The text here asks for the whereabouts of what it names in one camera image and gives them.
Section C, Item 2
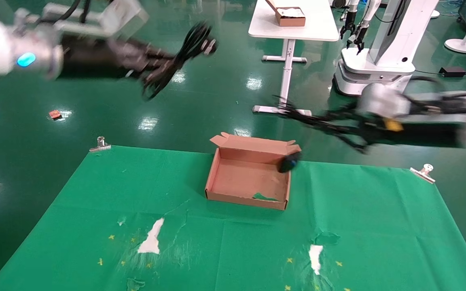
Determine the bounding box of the white wheeled background robot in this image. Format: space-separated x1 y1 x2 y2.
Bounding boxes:
333 0 440 97

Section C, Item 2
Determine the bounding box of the open brown cardboard box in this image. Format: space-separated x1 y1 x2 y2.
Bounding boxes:
205 133 302 211

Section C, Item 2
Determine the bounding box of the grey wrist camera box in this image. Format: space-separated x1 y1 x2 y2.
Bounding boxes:
100 0 149 40
357 82 412 119

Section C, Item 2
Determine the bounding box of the silver binder clip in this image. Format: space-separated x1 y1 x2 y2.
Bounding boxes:
89 136 112 153
410 164 436 184

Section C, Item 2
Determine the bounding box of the black power cable with plug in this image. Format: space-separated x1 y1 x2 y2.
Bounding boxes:
143 22 218 100

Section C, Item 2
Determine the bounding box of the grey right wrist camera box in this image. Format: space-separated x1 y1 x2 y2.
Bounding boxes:
357 82 412 119

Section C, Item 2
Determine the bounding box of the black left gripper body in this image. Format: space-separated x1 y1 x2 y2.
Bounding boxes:
57 34 155 80

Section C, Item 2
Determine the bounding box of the black background robot gripper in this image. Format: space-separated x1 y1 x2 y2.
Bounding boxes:
340 11 356 40
347 25 369 55

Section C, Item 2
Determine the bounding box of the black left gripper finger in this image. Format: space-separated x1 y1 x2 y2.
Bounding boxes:
127 61 174 97
136 42 177 62

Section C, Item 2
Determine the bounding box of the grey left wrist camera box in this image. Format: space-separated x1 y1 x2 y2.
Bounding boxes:
100 0 149 40

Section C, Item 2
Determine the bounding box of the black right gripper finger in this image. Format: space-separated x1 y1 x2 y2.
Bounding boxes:
306 120 370 154
273 96 364 124

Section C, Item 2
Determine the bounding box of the small brown cardboard box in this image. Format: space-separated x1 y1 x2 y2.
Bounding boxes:
265 0 306 27

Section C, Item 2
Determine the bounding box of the black power adapter brick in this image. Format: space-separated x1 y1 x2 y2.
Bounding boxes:
438 66 466 78

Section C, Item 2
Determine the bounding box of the white crumpled packing material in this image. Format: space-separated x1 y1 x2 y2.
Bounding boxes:
277 7 305 18

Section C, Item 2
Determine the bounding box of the white pedestal table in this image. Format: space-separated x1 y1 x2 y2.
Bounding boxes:
248 0 340 118

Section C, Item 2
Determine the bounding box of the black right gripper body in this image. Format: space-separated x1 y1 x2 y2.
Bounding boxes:
354 113 466 148

